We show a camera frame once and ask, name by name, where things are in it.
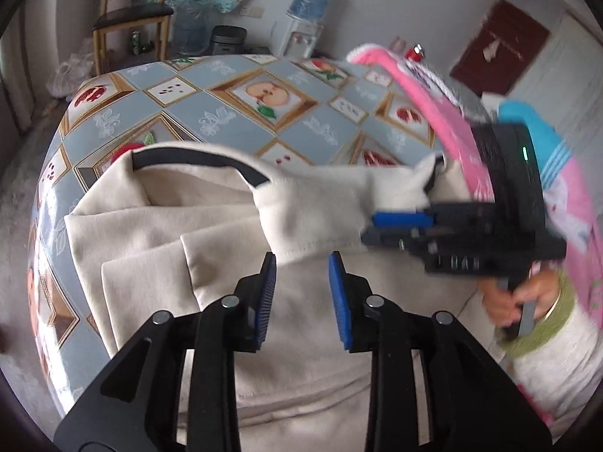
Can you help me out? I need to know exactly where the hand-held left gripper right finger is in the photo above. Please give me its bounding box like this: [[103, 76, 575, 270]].
[[328, 251, 552, 452]]

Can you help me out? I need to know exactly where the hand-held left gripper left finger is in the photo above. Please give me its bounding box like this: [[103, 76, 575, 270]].
[[53, 252, 278, 452]]

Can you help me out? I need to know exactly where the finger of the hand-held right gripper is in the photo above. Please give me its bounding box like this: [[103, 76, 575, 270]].
[[360, 227, 434, 252], [371, 209, 434, 228]]

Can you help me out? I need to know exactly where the cream coat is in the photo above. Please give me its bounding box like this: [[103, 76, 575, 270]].
[[63, 140, 512, 452]]

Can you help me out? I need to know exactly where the person's right forearm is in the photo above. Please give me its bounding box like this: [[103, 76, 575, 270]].
[[494, 278, 603, 438]]

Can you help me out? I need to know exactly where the person's right hand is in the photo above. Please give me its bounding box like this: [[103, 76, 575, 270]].
[[481, 268, 563, 328]]

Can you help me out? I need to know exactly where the blue plush pillow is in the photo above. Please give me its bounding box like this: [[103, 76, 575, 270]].
[[497, 100, 573, 189]]

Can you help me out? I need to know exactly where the pink floral blanket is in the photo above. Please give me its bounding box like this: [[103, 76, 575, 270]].
[[346, 43, 603, 312]]

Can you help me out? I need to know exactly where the grey lace cloth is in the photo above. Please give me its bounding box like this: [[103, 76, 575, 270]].
[[405, 61, 495, 123]]

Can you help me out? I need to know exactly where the white water dispenser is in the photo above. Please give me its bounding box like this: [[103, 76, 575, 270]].
[[275, 19, 326, 60]]

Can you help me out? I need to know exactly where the black rice cooker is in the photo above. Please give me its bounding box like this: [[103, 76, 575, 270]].
[[208, 25, 248, 56]]

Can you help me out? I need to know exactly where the empty clear water jug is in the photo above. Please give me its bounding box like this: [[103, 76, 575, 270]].
[[173, 0, 213, 57]]

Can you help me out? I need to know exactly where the clear plastic bag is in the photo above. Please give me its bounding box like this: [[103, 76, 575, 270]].
[[47, 38, 102, 99]]

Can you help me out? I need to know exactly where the wooden chair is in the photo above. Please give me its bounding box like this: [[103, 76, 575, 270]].
[[92, 0, 175, 76]]

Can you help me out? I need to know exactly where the grey curtain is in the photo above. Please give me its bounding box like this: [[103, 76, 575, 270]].
[[2, 0, 64, 137]]

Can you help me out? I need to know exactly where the dark red wall board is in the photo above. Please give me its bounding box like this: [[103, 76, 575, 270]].
[[450, 0, 551, 97]]

